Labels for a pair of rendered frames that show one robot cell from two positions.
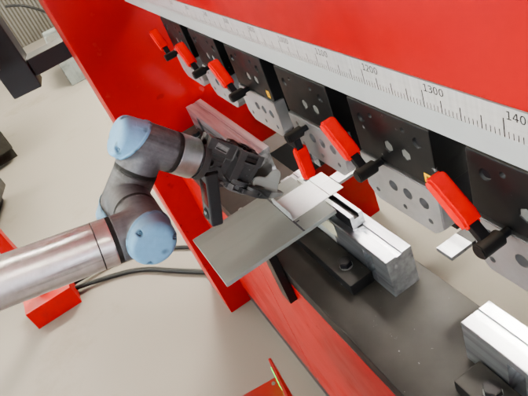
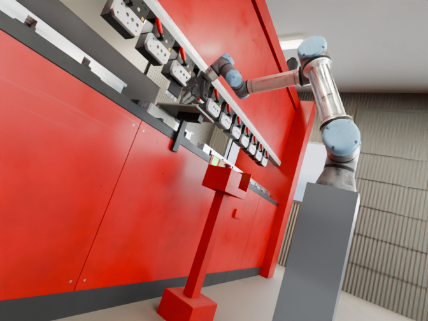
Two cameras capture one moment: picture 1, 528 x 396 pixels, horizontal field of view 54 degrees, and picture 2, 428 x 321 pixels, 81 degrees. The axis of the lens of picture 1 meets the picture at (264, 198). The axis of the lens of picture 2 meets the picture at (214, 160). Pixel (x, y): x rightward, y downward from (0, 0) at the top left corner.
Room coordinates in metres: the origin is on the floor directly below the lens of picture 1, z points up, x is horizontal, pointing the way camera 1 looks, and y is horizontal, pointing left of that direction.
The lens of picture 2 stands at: (1.56, 1.11, 0.56)
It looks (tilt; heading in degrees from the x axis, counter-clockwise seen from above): 10 degrees up; 227
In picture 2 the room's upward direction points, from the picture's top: 18 degrees clockwise
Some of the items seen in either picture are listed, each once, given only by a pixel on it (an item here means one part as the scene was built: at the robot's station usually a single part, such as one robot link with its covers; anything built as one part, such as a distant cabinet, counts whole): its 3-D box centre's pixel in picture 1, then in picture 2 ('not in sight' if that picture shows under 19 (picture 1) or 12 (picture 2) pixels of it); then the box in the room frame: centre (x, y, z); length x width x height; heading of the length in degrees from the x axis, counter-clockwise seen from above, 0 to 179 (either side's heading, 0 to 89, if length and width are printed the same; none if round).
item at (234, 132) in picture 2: not in sight; (233, 127); (0.14, -0.31, 1.26); 0.15 x 0.09 x 0.17; 15
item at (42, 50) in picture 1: (64, 58); not in sight; (2.08, 0.48, 1.18); 0.40 x 0.24 x 0.07; 15
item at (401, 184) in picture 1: (419, 150); (211, 102); (0.53, -0.21, 1.26); 0.15 x 0.09 x 0.17; 15
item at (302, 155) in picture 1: (304, 152); not in sight; (0.73, -0.09, 1.20); 0.04 x 0.02 x 0.10; 105
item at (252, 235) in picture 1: (262, 226); (185, 112); (0.86, 0.03, 1.00); 0.26 x 0.18 x 0.01; 105
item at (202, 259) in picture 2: not in sight; (207, 242); (0.56, 0.19, 0.39); 0.06 x 0.06 x 0.54; 6
